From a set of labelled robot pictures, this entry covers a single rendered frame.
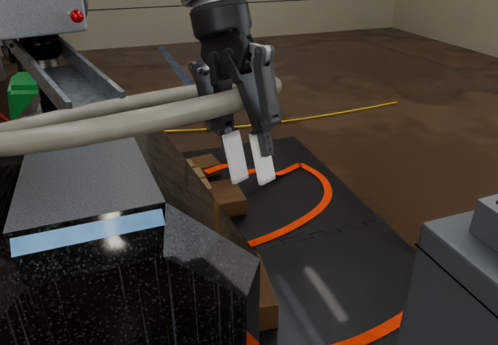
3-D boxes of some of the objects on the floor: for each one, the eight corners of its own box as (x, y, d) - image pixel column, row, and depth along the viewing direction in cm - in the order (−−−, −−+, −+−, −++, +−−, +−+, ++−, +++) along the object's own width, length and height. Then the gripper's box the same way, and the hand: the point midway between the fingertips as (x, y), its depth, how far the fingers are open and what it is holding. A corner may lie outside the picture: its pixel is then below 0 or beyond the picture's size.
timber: (278, 328, 165) (279, 304, 160) (247, 334, 163) (247, 310, 157) (259, 275, 191) (259, 252, 186) (232, 278, 189) (231, 257, 183)
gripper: (290, -16, 52) (321, 174, 57) (194, 17, 64) (227, 172, 68) (249, -16, 47) (288, 193, 51) (153, 19, 58) (192, 188, 63)
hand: (249, 158), depth 59 cm, fingers open, 4 cm apart
